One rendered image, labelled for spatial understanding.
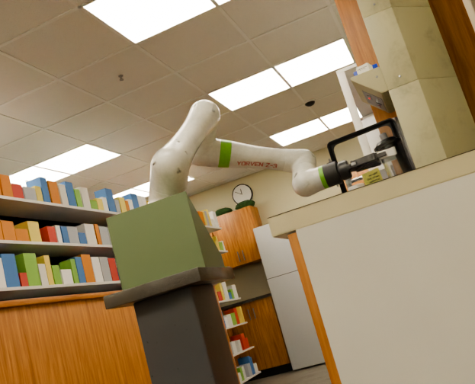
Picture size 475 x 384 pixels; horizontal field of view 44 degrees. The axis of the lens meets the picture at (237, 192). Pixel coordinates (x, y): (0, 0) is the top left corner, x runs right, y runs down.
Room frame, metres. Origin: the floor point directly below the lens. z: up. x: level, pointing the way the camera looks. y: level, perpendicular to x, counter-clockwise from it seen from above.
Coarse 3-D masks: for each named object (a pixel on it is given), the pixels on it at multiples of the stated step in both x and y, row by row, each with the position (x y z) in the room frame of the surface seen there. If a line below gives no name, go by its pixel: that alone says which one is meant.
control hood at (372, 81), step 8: (368, 72) 2.07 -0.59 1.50; (376, 72) 2.07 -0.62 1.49; (352, 80) 2.09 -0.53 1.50; (360, 80) 2.08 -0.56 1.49; (368, 80) 2.08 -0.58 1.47; (376, 80) 2.07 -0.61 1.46; (384, 80) 2.06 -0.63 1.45; (360, 88) 2.17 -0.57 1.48; (368, 88) 2.10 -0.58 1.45; (376, 88) 2.07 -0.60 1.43; (384, 88) 2.06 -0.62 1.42; (360, 96) 2.31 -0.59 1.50; (376, 96) 2.17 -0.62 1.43; (384, 96) 2.12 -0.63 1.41; (384, 104) 2.25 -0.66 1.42; (392, 104) 2.26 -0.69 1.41; (392, 112) 2.37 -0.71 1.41
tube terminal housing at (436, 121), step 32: (384, 32) 2.04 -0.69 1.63; (416, 32) 2.06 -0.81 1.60; (384, 64) 2.05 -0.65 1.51; (416, 64) 2.04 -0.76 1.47; (448, 64) 2.11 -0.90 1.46; (416, 96) 2.03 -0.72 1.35; (448, 96) 2.08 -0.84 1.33; (416, 128) 2.05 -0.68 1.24; (448, 128) 2.06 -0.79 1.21; (416, 160) 2.06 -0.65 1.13
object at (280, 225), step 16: (448, 160) 1.05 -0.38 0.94; (464, 160) 1.04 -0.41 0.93; (400, 176) 1.07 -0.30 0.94; (416, 176) 1.07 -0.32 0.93; (432, 176) 1.06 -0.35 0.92; (448, 176) 1.05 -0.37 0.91; (352, 192) 1.10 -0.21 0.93; (368, 192) 1.09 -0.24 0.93; (384, 192) 1.09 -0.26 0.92; (400, 192) 1.08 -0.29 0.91; (304, 208) 1.13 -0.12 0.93; (320, 208) 1.12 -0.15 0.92; (336, 208) 1.11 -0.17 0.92; (352, 208) 1.10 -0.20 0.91; (272, 224) 1.15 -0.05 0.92; (288, 224) 1.14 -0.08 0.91; (304, 224) 1.13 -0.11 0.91
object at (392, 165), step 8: (392, 144) 2.16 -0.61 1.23; (400, 144) 2.18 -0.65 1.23; (376, 152) 2.22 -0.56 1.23; (400, 152) 2.16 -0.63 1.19; (384, 160) 2.18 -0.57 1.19; (392, 160) 2.16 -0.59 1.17; (400, 160) 2.16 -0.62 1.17; (408, 160) 2.18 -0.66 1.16; (392, 168) 2.17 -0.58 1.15; (400, 168) 2.16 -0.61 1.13; (408, 168) 2.16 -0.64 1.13; (392, 176) 2.18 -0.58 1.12
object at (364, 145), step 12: (372, 132) 2.40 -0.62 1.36; (384, 132) 2.38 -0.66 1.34; (348, 144) 2.45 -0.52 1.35; (360, 144) 2.43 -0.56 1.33; (372, 144) 2.41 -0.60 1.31; (336, 156) 2.47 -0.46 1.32; (348, 156) 2.45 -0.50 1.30; (360, 156) 2.43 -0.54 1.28; (372, 168) 2.42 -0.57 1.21; (384, 168) 2.40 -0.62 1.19; (360, 180) 2.45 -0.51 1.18; (372, 180) 2.43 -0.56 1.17
